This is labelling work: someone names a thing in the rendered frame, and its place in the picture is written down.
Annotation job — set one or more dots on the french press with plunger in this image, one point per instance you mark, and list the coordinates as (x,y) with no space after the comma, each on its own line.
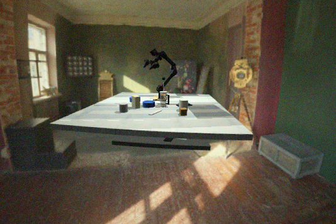
(164,99)

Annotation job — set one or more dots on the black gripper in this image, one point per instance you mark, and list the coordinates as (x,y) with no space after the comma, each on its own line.
(154,63)

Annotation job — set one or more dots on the brown cube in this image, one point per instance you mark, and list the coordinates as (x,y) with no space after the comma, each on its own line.
(183,111)

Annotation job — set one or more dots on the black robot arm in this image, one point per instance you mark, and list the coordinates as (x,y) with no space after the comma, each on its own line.
(159,56)

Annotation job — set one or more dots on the grey cylinder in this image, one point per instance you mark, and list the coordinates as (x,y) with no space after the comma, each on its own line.
(123,107)

